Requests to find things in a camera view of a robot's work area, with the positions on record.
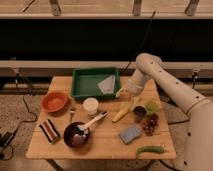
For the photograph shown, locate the black diagonal cable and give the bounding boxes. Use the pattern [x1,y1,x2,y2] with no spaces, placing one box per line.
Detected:
[119,9,157,75]

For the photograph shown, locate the white cup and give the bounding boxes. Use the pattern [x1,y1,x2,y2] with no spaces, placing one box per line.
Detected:
[83,97,99,116]

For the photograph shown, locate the green plastic tray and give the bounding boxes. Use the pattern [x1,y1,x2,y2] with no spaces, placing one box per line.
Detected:
[71,67,121,101]

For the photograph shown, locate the green cucumber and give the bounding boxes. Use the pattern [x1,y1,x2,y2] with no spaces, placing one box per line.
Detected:
[136,146,165,157]

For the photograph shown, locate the blue sponge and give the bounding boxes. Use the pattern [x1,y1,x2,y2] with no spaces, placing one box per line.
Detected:
[119,125,141,144]

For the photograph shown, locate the white paper napkin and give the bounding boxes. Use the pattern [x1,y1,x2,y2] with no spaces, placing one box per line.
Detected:
[97,75,115,94]

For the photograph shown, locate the orange bowl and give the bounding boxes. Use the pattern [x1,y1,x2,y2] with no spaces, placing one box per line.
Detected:
[41,92,68,113]

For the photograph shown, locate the metal fork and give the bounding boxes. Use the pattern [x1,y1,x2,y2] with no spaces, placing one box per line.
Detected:
[69,108,75,123]

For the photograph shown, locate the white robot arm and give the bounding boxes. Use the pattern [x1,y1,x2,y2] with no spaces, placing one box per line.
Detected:
[119,53,213,171]

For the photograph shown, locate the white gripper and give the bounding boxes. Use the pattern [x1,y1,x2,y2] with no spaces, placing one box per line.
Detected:
[116,79,144,111]

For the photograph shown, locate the red grapes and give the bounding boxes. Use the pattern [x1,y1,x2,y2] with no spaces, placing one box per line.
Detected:
[142,114,159,136]

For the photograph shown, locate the white spatula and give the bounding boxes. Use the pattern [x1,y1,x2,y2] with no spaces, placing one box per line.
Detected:
[77,112,107,131]

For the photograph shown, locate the dark brown bowl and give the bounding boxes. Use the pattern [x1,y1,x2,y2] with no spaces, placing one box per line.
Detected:
[63,122,90,148]

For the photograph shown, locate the black cable on left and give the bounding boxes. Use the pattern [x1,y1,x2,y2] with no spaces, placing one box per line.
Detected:
[0,68,38,160]

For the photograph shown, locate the yellow banana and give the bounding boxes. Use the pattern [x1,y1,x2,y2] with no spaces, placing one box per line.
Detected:
[112,97,140,123]

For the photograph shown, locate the wooden table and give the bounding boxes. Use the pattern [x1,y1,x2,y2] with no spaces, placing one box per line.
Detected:
[26,80,176,160]

